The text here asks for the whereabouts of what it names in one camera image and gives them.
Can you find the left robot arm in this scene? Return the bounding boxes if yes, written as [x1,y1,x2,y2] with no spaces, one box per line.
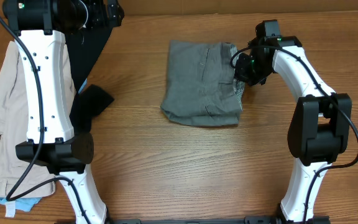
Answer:
[3,0,124,223]

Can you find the beige shorts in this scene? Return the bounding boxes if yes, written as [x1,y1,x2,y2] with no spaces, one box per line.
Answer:
[0,40,76,198]

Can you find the black garment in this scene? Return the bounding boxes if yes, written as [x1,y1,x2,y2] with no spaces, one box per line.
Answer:
[66,28,114,134]

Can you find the light blue garment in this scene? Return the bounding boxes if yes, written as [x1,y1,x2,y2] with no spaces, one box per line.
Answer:
[0,77,88,218]

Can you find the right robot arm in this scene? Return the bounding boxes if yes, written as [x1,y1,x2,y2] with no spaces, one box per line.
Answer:
[230,20,352,223]

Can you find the grey shorts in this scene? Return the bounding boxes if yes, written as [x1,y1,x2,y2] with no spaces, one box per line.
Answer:
[160,40,246,126]

